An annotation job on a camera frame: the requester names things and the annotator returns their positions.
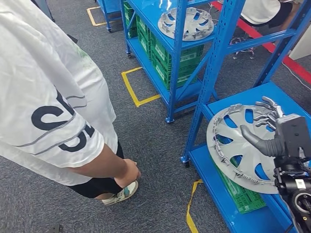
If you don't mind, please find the white floor cable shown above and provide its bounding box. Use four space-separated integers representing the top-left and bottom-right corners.
282 61 311 93

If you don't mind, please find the green plastic crate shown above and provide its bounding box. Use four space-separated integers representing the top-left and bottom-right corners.
135 15 152 61
123 1 138 39
150 32 205 70
214 154 266 215
152 56 199 92

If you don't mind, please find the chrome chair base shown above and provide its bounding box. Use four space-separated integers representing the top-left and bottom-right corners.
229 35 256 61

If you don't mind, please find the white desk panel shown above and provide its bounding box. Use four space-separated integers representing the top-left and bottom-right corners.
288 27 311 61

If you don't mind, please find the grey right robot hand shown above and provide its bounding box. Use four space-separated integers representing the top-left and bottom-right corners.
240 96 286 158

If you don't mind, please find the yellow floor tape marking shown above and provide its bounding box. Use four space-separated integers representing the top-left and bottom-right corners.
86 6 108 27
186 179 204 233
121 67 161 108

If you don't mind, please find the red floor tape line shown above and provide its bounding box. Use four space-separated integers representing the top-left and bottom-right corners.
211 0 311 85

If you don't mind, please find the person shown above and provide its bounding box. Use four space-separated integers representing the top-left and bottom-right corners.
240 0 299 30
0 0 142 206

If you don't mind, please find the person's right hand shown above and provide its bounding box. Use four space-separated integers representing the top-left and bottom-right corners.
114 159 143 189

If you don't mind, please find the grey plastic hubcap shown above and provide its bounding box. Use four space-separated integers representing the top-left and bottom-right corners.
207 103 284 195
158 7 215 41

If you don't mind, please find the blue metal shelf rack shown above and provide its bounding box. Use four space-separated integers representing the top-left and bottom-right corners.
121 0 219 124
96 0 122 33
181 0 311 233

